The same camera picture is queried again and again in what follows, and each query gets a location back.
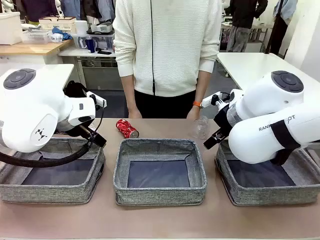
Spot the cream slatted crate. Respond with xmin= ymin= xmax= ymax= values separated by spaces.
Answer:
xmin=38 ymin=16 xmax=77 ymax=35

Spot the white storage box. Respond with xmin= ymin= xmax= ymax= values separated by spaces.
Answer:
xmin=0 ymin=11 xmax=23 ymax=46

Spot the bystander in dark jacket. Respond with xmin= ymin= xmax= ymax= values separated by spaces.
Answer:
xmin=226 ymin=0 xmax=268 ymax=53

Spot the white grey desktop device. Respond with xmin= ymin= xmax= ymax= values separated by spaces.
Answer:
xmin=87 ymin=21 xmax=115 ymax=35

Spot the dark purple hanging jacket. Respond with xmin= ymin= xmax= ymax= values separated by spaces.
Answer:
xmin=21 ymin=0 xmax=60 ymax=22

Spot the crushed clear plastic bottle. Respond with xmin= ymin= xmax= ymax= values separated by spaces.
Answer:
xmin=191 ymin=116 xmax=210 ymax=140

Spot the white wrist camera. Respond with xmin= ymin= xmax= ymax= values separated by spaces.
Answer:
xmin=86 ymin=91 xmax=108 ymax=109
xmin=201 ymin=92 xmax=224 ymax=108

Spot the clear storage bin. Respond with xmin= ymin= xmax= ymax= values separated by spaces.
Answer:
xmin=71 ymin=33 xmax=116 ymax=50

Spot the dark hanging coat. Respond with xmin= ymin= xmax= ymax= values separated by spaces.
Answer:
xmin=81 ymin=0 xmax=117 ymax=23

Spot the large white desk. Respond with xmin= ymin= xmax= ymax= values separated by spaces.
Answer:
xmin=216 ymin=52 xmax=320 ymax=91

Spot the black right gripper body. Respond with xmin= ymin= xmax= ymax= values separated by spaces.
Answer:
xmin=214 ymin=104 xmax=235 ymax=137

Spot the black backpack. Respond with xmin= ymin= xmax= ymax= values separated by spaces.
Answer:
xmin=62 ymin=80 xmax=88 ymax=99

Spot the person's right hand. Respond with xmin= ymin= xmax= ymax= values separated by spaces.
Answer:
xmin=127 ymin=108 xmax=143 ymax=120

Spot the person in white sweater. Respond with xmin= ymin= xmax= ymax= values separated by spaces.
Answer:
xmin=112 ymin=0 xmax=223 ymax=120

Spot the wooden top table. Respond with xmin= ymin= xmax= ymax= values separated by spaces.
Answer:
xmin=0 ymin=38 xmax=73 ymax=66

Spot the blue drink bottle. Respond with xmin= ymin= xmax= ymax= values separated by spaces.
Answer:
xmin=84 ymin=36 xmax=96 ymax=54

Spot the person's left forearm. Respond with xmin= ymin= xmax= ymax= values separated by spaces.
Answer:
xmin=193 ymin=69 xmax=212 ymax=108

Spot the bystander in light blue shirt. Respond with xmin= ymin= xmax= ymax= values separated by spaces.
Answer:
xmin=268 ymin=0 xmax=298 ymax=56

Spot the person's left hand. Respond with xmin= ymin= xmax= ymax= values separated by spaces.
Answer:
xmin=186 ymin=106 xmax=201 ymax=121

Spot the blue cloth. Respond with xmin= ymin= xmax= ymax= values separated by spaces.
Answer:
xmin=51 ymin=26 xmax=73 ymax=41

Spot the crushed red soda can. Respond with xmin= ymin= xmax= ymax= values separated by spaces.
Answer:
xmin=115 ymin=118 xmax=140 ymax=139

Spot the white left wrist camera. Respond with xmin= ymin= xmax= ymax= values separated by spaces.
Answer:
xmin=86 ymin=91 xmax=108 ymax=109

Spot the white shelf table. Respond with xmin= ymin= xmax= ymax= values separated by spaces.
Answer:
xmin=57 ymin=47 xmax=117 ymax=91

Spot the white background workbench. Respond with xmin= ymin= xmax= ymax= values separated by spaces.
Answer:
xmin=219 ymin=21 xmax=273 ymax=52

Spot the blue hanging shirt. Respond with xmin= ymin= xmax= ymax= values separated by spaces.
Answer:
xmin=59 ymin=0 xmax=82 ymax=21

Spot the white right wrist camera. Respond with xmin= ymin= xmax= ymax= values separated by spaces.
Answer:
xmin=201 ymin=92 xmax=224 ymax=108

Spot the grey fabric basket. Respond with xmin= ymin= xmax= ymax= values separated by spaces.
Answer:
xmin=0 ymin=136 xmax=106 ymax=205
xmin=214 ymin=138 xmax=320 ymax=206
xmin=112 ymin=138 xmax=208 ymax=206

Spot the person's right forearm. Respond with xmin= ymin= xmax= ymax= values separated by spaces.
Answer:
xmin=120 ymin=76 xmax=138 ymax=112

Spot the clear plastic basket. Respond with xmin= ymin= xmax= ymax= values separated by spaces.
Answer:
xmin=22 ymin=29 xmax=52 ymax=45

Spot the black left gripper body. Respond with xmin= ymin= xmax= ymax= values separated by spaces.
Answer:
xmin=79 ymin=124 xmax=101 ymax=142

